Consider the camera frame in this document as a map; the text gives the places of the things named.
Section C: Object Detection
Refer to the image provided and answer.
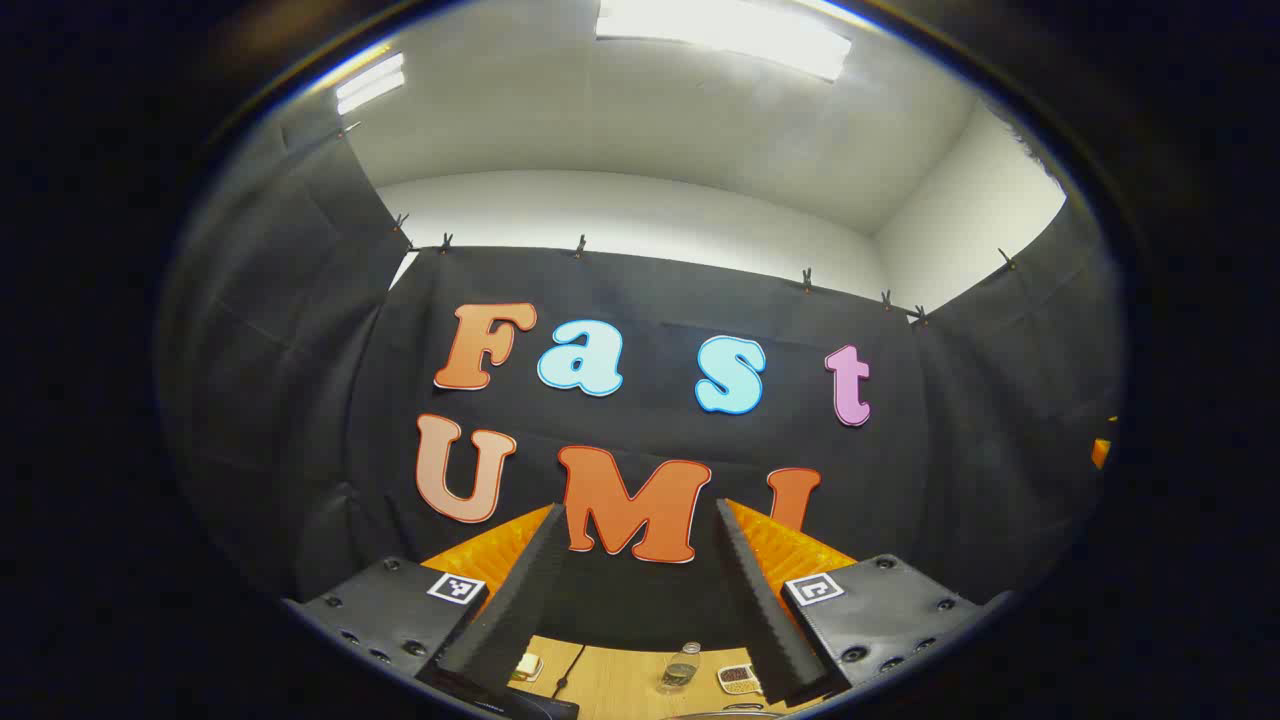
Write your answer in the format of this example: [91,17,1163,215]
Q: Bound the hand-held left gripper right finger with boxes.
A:
[712,497,1013,709]

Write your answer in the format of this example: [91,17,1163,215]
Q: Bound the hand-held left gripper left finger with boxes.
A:
[283,503,571,701]

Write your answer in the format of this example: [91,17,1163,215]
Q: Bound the clear plastic water bottle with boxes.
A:
[660,642,703,693]

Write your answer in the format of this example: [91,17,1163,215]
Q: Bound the row of small cloth clips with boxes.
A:
[340,120,1021,326]

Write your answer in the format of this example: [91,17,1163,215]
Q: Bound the small ceiling light panel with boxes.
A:
[335,52,407,116]

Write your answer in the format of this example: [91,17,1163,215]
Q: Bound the large ceiling light panel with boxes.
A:
[595,0,853,83]

